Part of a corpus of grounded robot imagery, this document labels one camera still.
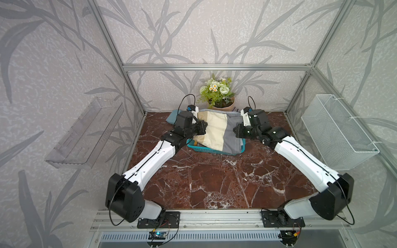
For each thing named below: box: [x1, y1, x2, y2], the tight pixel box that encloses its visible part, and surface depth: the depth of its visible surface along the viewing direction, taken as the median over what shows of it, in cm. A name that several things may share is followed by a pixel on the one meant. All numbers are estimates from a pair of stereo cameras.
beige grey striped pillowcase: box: [193, 110, 243, 154], surface depth 80 cm
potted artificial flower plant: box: [196, 73, 236, 112], surface depth 95 cm
